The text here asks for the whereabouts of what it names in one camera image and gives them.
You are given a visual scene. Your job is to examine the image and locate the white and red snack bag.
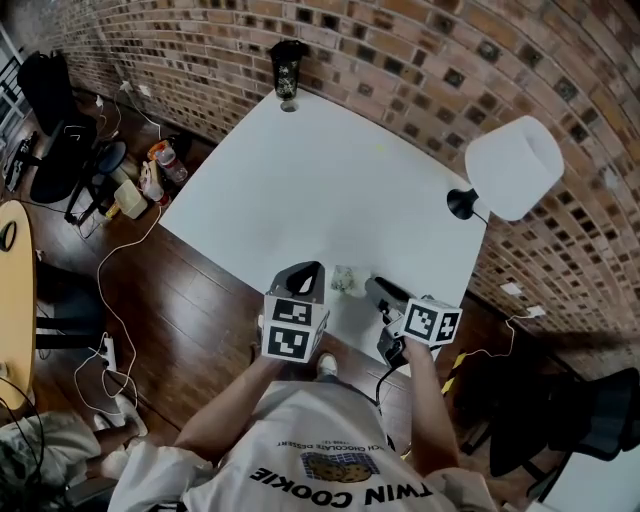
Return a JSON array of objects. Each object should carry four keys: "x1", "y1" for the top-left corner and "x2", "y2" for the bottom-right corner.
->
[{"x1": 139, "y1": 160, "x2": 171, "y2": 206}]

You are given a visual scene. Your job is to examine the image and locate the white charger cable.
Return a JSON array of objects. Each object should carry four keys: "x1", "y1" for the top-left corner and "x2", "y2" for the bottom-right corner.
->
[{"x1": 462, "y1": 317, "x2": 531, "y2": 359}]

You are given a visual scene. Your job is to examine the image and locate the black patterned tumbler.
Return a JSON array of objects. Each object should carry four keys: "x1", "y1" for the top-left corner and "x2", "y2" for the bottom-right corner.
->
[{"x1": 269, "y1": 40, "x2": 309, "y2": 114}]

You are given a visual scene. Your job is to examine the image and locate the person's white printed t-shirt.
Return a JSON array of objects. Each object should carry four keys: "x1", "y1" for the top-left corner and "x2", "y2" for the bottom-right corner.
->
[{"x1": 107, "y1": 379, "x2": 496, "y2": 512}]

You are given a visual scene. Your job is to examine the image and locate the person's grey trousers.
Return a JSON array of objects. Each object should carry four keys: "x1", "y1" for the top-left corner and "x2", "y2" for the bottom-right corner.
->
[{"x1": 313, "y1": 370, "x2": 364, "y2": 396}]

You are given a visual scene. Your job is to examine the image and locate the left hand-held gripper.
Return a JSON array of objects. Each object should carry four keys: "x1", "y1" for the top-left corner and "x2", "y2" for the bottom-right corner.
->
[{"x1": 259, "y1": 259, "x2": 332, "y2": 364}]

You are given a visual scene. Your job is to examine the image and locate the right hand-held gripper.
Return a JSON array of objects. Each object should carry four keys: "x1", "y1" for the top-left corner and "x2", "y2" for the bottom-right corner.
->
[{"x1": 363, "y1": 276, "x2": 463, "y2": 370}]

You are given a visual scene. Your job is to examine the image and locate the person's right forearm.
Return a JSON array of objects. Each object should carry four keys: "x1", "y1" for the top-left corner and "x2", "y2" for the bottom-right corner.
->
[{"x1": 402, "y1": 342, "x2": 464, "y2": 484}]

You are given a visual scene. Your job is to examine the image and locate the white plastic canister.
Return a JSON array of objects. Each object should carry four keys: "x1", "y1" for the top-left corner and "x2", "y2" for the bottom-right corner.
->
[{"x1": 113, "y1": 179, "x2": 151, "y2": 220}]

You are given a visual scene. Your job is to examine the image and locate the white square table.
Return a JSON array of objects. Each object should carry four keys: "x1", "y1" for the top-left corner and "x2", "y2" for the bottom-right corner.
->
[{"x1": 158, "y1": 88, "x2": 491, "y2": 389}]

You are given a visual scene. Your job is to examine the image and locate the black table pedestal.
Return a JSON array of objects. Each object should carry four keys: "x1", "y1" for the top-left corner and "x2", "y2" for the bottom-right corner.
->
[{"x1": 34, "y1": 259, "x2": 109, "y2": 351}]

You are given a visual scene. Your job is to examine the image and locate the yellow black striped tape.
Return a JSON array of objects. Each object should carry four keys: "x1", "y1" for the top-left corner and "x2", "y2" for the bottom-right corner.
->
[{"x1": 439, "y1": 349, "x2": 469, "y2": 396}]

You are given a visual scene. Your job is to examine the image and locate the white shade table lamp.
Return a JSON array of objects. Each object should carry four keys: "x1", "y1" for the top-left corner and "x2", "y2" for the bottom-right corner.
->
[{"x1": 446, "y1": 114, "x2": 566, "y2": 223}]

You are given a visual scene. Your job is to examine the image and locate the black office chair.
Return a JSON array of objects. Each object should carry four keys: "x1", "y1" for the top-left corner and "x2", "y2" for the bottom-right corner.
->
[
  {"x1": 17, "y1": 49, "x2": 129, "y2": 226},
  {"x1": 459, "y1": 367, "x2": 640, "y2": 501}
]

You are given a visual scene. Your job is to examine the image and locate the clear plastic cup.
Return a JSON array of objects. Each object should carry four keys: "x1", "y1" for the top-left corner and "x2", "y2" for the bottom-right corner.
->
[{"x1": 330, "y1": 264, "x2": 367, "y2": 298}]

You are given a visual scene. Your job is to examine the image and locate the water bottle with red label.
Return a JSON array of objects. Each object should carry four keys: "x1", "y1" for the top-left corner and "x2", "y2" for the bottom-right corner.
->
[{"x1": 154, "y1": 147, "x2": 189, "y2": 184}]

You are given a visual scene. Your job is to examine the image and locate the person's left forearm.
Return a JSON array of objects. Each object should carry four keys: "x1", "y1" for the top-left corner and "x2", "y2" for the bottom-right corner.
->
[{"x1": 174, "y1": 357, "x2": 291, "y2": 471}]

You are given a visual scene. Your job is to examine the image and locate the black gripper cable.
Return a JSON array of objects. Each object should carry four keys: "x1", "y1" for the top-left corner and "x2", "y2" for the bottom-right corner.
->
[{"x1": 374, "y1": 359, "x2": 406, "y2": 416}]

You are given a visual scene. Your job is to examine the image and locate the white cabinet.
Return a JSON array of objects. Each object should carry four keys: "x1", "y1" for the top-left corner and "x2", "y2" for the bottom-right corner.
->
[{"x1": 539, "y1": 439, "x2": 640, "y2": 512}]

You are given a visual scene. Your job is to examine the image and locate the white power strip with cable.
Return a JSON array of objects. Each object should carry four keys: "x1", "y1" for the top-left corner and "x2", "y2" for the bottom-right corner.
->
[{"x1": 73, "y1": 202, "x2": 164, "y2": 416}]

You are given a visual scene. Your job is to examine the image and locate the round wooden table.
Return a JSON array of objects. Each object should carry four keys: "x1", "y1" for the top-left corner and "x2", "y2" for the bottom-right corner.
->
[{"x1": 0, "y1": 199, "x2": 39, "y2": 411}]

